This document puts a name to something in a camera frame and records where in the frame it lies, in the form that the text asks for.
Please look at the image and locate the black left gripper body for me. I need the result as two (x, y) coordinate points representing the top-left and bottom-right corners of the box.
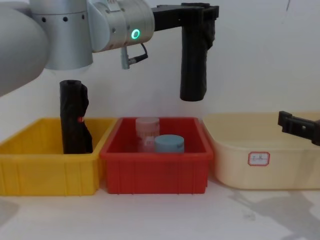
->
(150, 5), (186, 33)

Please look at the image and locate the black plastic bag roll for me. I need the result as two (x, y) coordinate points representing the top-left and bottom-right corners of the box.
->
(179, 17), (217, 102)
(58, 79), (94, 155)

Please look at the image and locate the white label with red border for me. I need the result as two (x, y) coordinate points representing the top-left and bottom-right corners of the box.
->
(247, 150), (271, 167)

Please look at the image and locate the cream plastic basin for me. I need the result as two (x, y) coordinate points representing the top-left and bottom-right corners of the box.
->
(203, 111), (320, 191)

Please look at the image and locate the clear jar with pink lid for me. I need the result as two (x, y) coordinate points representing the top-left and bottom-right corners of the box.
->
(135, 116), (161, 154)

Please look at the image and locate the jar with blue lid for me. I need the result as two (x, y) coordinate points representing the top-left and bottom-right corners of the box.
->
(153, 134), (186, 154)

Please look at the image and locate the red plastic bin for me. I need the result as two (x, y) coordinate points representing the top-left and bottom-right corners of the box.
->
(99, 116), (215, 195)

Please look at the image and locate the yellow plastic bin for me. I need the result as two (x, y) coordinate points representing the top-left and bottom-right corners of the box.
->
(0, 117), (119, 197)

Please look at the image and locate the dark cable with silver plug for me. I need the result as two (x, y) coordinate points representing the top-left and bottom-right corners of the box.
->
(120, 42), (149, 71)

